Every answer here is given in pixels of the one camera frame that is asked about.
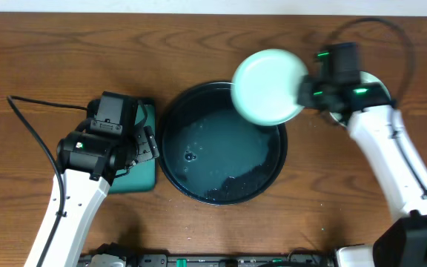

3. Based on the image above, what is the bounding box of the green plate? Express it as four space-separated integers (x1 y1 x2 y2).
231 49 308 126
330 71 391 127

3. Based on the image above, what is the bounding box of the green plate front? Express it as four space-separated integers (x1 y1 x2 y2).
231 49 308 126

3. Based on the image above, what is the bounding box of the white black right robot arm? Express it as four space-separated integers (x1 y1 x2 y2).
297 73 427 266

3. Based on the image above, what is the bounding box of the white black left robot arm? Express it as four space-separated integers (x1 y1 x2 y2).
25 126 159 266

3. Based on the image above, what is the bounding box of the rectangular black water tray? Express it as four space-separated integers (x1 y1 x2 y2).
109 98 156 194

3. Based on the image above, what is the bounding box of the round black tray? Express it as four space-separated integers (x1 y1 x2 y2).
156 81 288 205

